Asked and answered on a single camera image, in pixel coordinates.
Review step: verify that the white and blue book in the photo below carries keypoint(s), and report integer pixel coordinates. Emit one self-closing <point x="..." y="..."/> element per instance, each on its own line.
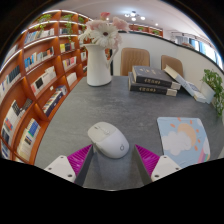
<point x="197" y="95"/>

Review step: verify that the white ceramic jug vase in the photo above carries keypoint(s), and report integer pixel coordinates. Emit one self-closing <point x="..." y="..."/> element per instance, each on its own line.
<point x="97" y="66"/>

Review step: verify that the orange shelf unit with plants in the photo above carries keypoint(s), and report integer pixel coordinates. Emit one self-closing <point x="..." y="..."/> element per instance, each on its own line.
<point x="146" y="29"/>

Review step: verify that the ceiling lamp cluster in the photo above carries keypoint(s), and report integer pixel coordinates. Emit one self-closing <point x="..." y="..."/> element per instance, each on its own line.
<point x="133" y="15"/>

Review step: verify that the green plant in white pot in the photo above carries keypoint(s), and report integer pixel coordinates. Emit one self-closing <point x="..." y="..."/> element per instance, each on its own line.
<point x="213" y="86"/>

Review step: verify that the tan upholstered chair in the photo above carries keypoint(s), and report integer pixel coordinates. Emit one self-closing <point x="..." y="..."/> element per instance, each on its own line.
<point x="171" y="65"/>
<point x="135" y="61"/>

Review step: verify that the window with curtains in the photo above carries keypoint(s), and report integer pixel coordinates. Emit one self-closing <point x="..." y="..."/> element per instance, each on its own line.
<point x="203" y="50"/>

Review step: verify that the orange wooden bookshelf unit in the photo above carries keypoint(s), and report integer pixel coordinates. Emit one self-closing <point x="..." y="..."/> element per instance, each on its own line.
<point x="36" y="83"/>

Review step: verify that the white computer mouse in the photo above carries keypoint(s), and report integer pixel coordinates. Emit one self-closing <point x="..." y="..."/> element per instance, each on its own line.
<point x="110" y="140"/>

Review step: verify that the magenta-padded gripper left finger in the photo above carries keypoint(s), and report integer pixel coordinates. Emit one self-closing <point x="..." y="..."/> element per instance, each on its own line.
<point x="63" y="166"/>

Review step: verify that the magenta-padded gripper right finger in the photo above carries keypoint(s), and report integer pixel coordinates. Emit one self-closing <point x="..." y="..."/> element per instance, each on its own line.
<point x="161" y="168"/>

